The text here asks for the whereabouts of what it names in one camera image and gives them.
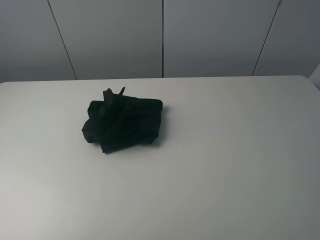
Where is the black printed t-shirt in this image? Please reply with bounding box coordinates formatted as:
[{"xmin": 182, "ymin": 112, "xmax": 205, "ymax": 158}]
[{"xmin": 81, "ymin": 87, "xmax": 163, "ymax": 154}]

